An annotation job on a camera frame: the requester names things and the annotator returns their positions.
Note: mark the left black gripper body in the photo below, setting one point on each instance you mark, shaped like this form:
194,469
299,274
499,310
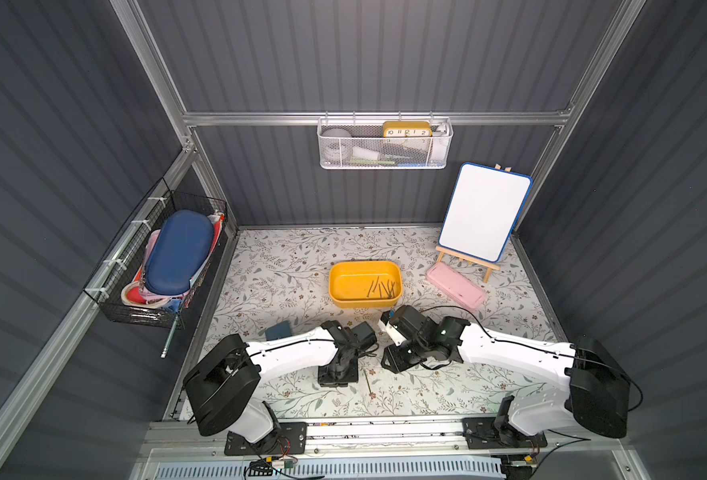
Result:
339,369

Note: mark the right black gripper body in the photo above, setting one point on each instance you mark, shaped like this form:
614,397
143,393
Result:
394,357

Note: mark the pink pencil case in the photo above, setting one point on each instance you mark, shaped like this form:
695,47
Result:
457,288

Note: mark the yellow plastic storage box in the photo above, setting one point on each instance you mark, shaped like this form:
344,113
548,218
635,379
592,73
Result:
350,281

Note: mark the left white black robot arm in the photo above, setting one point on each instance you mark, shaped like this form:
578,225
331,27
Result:
221,387

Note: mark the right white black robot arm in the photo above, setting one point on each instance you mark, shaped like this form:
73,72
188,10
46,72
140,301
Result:
585,386

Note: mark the small wooden easel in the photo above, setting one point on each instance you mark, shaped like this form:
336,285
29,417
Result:
489,268

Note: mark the blue oval case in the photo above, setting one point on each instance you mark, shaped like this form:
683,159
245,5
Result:
182,248

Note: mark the yellow clock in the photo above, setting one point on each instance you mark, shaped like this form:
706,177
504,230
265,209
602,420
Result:
407,129

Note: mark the white tape roll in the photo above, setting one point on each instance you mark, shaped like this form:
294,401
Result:
336,145

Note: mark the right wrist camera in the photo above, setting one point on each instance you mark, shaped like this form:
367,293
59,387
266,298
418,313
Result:
405,325

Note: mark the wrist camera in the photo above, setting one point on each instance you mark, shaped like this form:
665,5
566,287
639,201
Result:
365,336
405,325

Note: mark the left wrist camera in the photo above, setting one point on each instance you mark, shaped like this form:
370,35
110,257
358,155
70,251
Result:
365,336

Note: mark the white board with blue frame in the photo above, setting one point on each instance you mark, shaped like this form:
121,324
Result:
484,208

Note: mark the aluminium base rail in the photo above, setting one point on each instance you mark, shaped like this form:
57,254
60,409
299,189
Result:
325,438

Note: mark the white wire wall basket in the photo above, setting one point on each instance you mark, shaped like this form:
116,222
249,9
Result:
373,152

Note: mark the black wire side basket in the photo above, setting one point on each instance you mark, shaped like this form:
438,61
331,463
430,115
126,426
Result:
121,294

